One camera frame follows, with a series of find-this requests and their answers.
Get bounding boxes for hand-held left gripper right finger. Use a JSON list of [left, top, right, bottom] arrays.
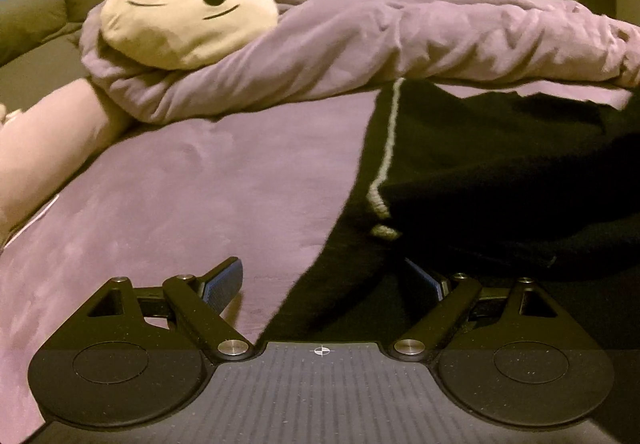
[[392, 257, 577, 363]]

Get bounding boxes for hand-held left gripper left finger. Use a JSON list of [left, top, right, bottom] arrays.
[[86, 257, 254, 363]]

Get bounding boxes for black garment with white stripe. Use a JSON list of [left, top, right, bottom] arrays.
[[255, 78, 640, 351]]

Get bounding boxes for purple bed sheet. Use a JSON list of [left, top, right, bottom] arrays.
[[0, 83, 636, 441]]

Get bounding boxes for bunched purple comforter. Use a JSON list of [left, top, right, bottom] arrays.
[[79, 0, 640, 126]]

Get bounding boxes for cream round face plush pillow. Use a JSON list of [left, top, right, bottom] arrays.
[[100, 0, 280, 72]]

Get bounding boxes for grey upholstered headboard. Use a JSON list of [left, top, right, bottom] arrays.
[[0, 0, 201, 68]]

